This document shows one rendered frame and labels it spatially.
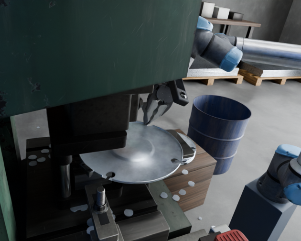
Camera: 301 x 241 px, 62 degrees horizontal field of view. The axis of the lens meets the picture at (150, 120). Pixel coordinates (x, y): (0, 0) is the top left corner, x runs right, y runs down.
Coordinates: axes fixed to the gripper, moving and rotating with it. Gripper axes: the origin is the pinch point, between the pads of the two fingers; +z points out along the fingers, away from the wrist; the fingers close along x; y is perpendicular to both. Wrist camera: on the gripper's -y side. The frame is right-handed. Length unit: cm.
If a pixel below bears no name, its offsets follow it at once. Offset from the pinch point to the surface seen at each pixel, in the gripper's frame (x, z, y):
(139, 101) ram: 16.3, -9.0, -14.3
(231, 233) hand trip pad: -1.6, 3.0, -41.3
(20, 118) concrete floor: 5, 90, 158
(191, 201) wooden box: -73, 45, 18
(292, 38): -415, -171, 274
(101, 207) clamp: 19.6, 12.2, -26.8
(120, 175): 14.5, 8.2, -20.1
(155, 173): 6.9, 4.6, -22.0
